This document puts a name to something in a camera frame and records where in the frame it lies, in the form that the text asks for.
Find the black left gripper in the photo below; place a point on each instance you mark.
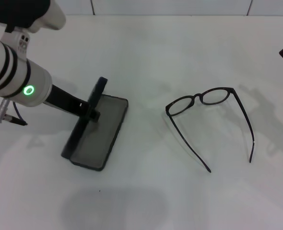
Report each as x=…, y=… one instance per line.
x=64, y=100

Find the black glasses case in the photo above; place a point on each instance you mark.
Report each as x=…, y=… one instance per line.
x=100, y=134

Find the black glasses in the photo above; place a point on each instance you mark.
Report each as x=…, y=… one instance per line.
x=197, y=95

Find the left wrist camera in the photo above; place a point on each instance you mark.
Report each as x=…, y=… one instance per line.
x=19, y=12

